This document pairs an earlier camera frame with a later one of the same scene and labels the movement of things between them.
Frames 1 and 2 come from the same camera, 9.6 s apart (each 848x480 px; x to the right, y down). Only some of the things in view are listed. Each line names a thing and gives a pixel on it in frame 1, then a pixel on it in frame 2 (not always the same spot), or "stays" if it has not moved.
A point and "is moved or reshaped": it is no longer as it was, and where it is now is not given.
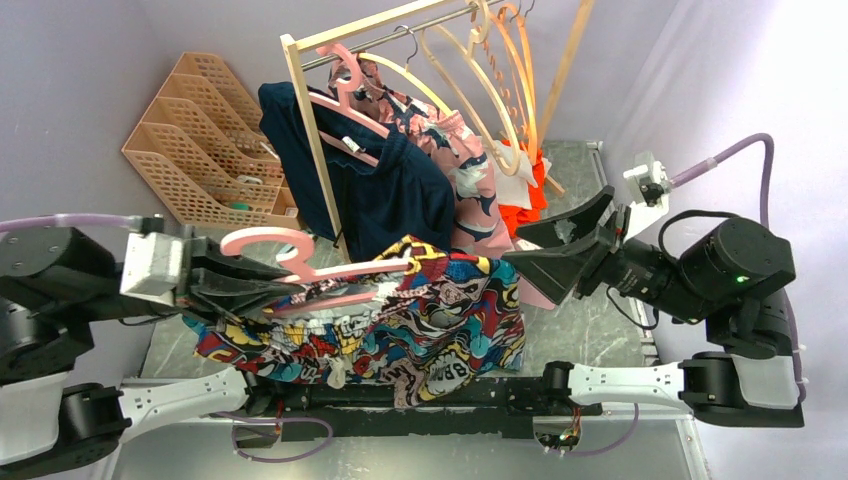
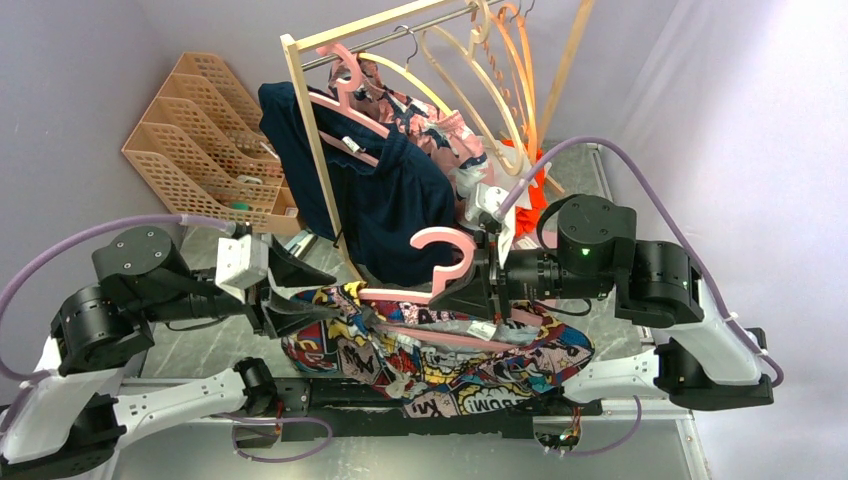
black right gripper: (552, 270) to (472, 295)
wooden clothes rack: (305, 48) stays
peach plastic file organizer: (203, 149) stays
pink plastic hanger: (307, 271) to (468, 248)
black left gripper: (228, 283) to (275, 313)
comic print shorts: (434, 333) is moved or reshaped
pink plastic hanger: (348, 86) stays
